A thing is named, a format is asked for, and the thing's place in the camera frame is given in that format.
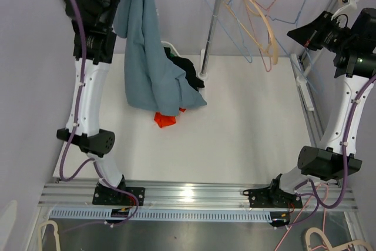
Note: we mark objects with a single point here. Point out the beige hanger on floor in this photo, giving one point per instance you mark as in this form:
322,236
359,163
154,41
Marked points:
326,244

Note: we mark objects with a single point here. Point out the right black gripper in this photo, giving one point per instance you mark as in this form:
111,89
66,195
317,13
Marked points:
310,35

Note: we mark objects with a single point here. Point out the beige wooden hanger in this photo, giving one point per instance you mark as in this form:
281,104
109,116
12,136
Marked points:
244,27

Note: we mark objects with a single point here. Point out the left black mount plate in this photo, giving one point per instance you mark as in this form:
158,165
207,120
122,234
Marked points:
108,197

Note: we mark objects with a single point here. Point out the black mount plate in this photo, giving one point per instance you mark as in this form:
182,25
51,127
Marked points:
268,198
108,197

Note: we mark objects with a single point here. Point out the orange t shirt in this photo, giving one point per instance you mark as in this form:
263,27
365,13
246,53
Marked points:
164,121

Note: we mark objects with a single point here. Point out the right black mount plate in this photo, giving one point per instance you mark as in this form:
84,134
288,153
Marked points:
268,198

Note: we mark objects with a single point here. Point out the black t shirt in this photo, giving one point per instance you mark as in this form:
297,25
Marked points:
191,75

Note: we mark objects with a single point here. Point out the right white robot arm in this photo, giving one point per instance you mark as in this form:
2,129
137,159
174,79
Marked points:
334,157

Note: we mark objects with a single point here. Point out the pink wire hanger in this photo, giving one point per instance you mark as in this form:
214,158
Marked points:
267,47

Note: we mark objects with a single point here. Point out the grey blue t shirt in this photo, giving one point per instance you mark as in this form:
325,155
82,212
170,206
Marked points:
152,81

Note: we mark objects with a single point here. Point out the white plastic basket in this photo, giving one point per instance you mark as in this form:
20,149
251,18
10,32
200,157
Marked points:
170,45

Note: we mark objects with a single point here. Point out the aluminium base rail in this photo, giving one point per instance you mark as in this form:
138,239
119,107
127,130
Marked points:
252,129

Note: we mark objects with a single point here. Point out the white slotted cable duct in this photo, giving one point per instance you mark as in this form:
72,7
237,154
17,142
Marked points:
167,215

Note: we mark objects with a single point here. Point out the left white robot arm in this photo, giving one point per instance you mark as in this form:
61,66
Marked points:
94,44

